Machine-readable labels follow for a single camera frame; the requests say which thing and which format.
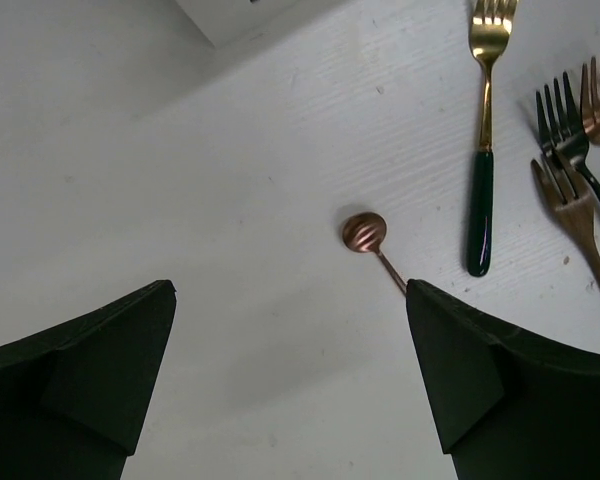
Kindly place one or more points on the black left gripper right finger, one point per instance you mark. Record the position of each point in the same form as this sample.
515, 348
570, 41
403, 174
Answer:
507, 403

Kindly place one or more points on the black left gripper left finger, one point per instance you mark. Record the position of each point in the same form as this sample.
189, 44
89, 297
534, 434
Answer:
74, 397

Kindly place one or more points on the small copper spoon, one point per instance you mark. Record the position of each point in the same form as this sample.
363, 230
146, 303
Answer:
364, 233

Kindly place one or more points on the gold fork dark handle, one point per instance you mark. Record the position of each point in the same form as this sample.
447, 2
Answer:
489, 34

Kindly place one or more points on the black fork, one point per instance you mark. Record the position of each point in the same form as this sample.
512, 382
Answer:
560, 128

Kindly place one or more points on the white utensil holder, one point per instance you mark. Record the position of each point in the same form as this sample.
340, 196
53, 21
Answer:
222, 21

